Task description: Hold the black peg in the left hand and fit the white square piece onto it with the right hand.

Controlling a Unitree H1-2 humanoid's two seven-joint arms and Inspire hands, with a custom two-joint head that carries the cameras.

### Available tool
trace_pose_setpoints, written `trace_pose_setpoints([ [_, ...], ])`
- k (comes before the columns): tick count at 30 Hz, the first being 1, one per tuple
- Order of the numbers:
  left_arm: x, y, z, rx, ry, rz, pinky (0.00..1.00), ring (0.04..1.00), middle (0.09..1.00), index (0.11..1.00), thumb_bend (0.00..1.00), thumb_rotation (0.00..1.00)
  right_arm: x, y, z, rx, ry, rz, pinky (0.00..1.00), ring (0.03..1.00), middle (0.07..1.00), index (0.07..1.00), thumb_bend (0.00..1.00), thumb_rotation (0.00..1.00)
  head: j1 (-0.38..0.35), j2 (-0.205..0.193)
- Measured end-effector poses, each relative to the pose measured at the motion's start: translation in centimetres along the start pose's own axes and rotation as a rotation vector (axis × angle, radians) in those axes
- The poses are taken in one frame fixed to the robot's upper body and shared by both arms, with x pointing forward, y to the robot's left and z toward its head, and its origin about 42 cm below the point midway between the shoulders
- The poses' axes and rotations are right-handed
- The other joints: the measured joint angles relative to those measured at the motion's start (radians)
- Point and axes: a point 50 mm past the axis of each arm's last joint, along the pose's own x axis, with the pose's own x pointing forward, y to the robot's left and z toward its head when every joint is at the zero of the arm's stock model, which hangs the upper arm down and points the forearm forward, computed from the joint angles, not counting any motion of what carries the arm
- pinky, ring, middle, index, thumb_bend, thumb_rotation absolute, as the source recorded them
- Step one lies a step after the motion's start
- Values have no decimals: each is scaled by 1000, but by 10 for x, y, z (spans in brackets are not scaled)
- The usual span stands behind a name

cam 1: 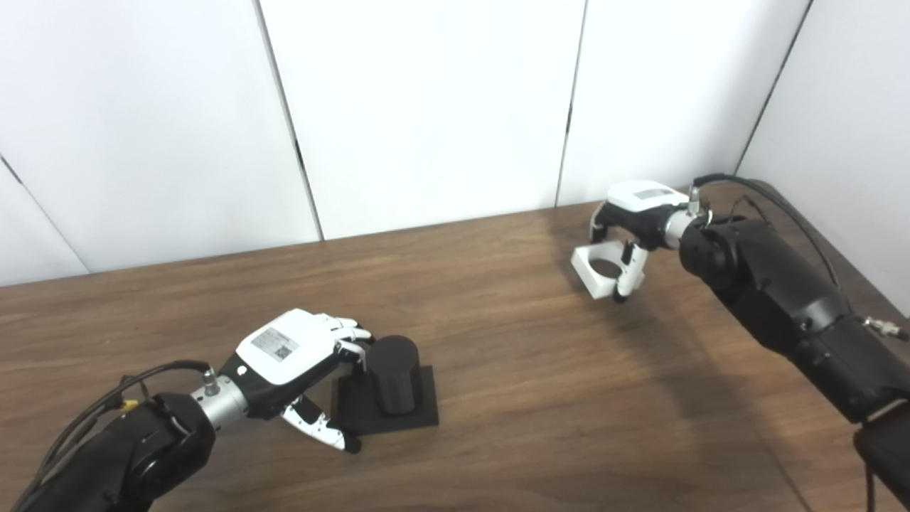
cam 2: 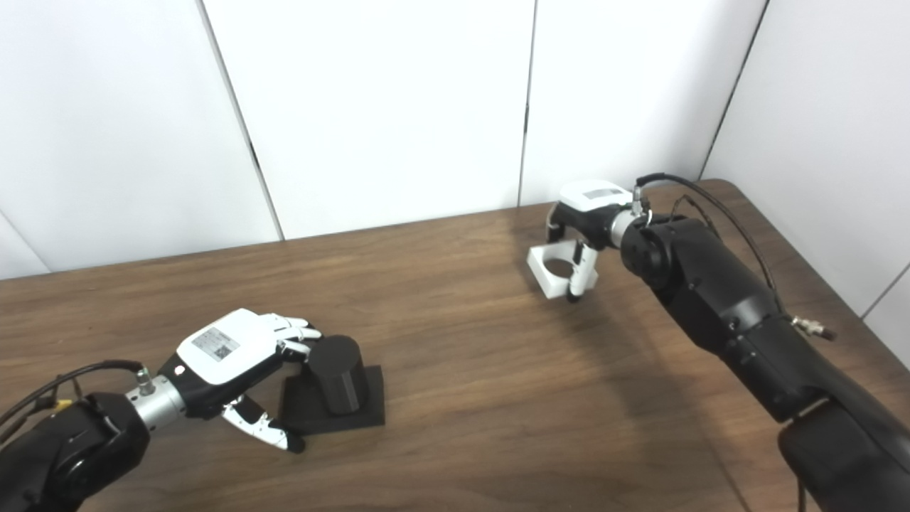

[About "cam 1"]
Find white square piece with hole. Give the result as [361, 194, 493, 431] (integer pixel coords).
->
[570, 240, 649, 299]

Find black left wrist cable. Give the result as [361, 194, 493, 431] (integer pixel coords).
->
[11, 361, 218, 512]

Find black peg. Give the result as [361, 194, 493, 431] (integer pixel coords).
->
[331, 335, 440, 436]

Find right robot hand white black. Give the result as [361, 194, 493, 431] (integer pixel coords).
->
[589, 181, 694, 303]

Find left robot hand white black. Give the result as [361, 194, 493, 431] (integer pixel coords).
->
[220, 308, 375, 454]

